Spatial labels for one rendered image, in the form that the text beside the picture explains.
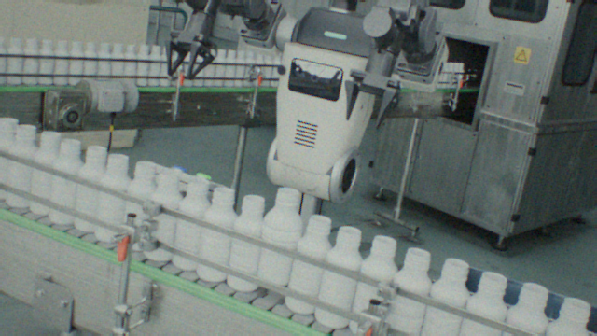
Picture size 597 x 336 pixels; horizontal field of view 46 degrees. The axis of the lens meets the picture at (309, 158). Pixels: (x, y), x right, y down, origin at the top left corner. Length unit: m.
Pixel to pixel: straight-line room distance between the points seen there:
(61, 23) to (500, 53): 3.04
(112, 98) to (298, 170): 1.12
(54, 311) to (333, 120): 0.77
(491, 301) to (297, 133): 0.86
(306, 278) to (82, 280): 0.47
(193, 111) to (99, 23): 2.41
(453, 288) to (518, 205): 3.74
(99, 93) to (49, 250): 1.36
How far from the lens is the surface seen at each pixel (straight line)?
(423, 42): 1.58
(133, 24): 5.65
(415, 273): 1.11
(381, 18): 1.40
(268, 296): 1.26
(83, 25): 5.44
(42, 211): 1.51
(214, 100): 3.25
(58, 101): 2.70
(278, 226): 1.16
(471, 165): 4.94
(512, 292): 1.74
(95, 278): 1.40
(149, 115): 3.06
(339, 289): 1.15
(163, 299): 1.31
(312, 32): 1.84
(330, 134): 1.75
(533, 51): 4.71
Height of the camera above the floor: 1.54
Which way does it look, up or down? 14 degrees down
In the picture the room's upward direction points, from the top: 10 degrees clockwise
